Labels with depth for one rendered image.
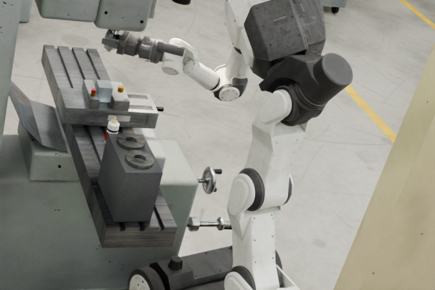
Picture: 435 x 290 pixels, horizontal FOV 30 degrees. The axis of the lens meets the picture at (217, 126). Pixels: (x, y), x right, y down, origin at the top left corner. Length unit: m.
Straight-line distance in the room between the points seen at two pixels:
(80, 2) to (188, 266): 1.00
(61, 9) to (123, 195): 0.66
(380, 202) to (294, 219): 3.28
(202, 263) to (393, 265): 1.78
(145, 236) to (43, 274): 0.82
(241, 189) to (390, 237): 1.45
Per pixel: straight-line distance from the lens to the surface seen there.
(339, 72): 2.41
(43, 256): 3.23
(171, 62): 2.87
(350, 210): 4.78
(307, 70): 2.42
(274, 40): 2.51
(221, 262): 3.05
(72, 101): 2.97
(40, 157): 2.93
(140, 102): 3.06
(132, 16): 2.80
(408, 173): 1.19
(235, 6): 2.55
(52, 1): 2.70
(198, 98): 5.46
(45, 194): 3.04
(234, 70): 2.97
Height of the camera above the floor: 2.42
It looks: 28 degrees down
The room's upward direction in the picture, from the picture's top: 16 degrees clockwise
